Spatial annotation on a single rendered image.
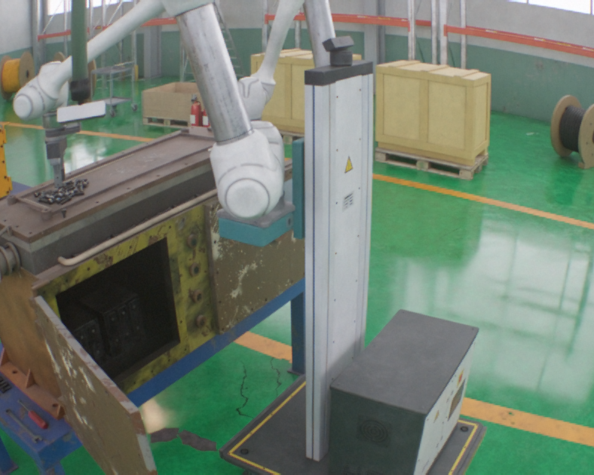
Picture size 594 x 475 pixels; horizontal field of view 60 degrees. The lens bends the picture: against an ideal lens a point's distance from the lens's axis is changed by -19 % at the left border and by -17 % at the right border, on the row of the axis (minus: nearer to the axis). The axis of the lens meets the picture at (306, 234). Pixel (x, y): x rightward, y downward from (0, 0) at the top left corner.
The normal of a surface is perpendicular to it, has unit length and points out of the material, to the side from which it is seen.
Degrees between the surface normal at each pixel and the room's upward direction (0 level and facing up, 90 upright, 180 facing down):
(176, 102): 90
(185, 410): 0
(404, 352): 0
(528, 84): 90
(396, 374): 0
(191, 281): 90
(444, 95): 90
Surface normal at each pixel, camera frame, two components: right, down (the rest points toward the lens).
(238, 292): 0.84, 0.22
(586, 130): 0.53, 0.34
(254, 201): 0.03, 0.49
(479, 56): -0.52, 0.34
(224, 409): 0.00, -0.91
